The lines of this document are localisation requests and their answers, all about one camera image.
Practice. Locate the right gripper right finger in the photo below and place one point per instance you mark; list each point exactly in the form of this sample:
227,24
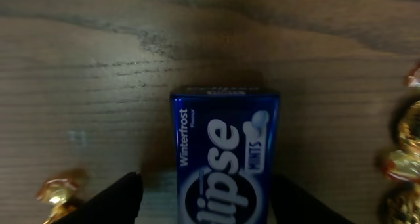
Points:
295,204

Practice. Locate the blue candy pack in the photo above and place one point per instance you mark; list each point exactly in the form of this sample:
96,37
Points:
224,151

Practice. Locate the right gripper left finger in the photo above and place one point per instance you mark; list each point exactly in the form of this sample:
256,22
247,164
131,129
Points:
111,201

